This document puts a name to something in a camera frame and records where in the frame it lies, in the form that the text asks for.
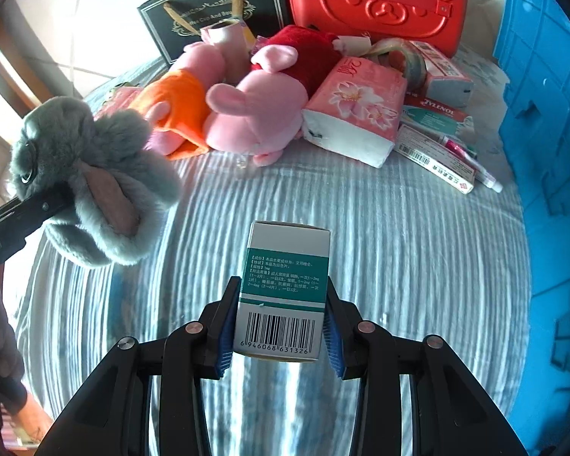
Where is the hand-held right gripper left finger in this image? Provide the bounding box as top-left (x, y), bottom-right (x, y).
top-left (37, 275), bottom-right (242, 456)

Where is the red and teal medicine box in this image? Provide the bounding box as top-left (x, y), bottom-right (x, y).
top-left (401, 92), bottom-right (473, 141)

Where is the iridescent tape roll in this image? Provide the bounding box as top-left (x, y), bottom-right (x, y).
top-left (368, 38), bottom-right (428, 93)

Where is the large pink floral tissue pack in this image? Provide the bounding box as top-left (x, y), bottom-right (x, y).
top-left (301, 56), bottom-right (409, 168)

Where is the pink pig plush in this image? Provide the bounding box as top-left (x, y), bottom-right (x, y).
top-left (204, 45), bottom-right (310, 168)

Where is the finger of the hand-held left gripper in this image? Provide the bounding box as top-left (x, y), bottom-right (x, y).
top-left (15, 189), bottom-right (77, 223)

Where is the white pink ointment tube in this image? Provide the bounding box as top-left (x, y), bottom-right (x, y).
top-left (439, 135), bottom-right (504, 194)

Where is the red plush toy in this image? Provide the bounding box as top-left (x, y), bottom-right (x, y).
top-left (266, 25), bottom-right (345, 100)

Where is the grey fluffy plush toy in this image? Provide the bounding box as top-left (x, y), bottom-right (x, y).
top-left (10, 96), bottom-right (184, 268)

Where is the white medicine box red mark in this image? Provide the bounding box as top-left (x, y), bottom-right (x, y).
top-left (393, 123), bottom-right (477, 195)

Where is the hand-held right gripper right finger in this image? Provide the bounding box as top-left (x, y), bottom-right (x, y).
top-left (323, 276), bottom-right (528, 456)

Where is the pink white barcode box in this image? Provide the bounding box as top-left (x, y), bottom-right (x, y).
top-left (406, 40), bottom-right (474, 108)

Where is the blue plastic crate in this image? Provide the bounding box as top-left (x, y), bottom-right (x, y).
top-left (491, 0), bottom-right (570, 456)

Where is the brown wooden furniture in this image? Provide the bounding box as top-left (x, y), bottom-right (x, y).
top-left (0, 28), bottom-right (43, 108)

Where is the black gift box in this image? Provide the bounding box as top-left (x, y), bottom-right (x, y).
top-left (138, 0), bottom-right (290, 65)

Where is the green white medicine box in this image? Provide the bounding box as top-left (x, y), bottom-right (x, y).
top-left (233, 221), bottom-right (332, 364)

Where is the pink roll with cardboard core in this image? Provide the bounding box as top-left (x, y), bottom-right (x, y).
top-left (200, 18), bottom-right (255, 77)

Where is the pink plush with orange shirt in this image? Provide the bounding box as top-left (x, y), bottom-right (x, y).
top-left (133, 40), bottom-right (229, 161)

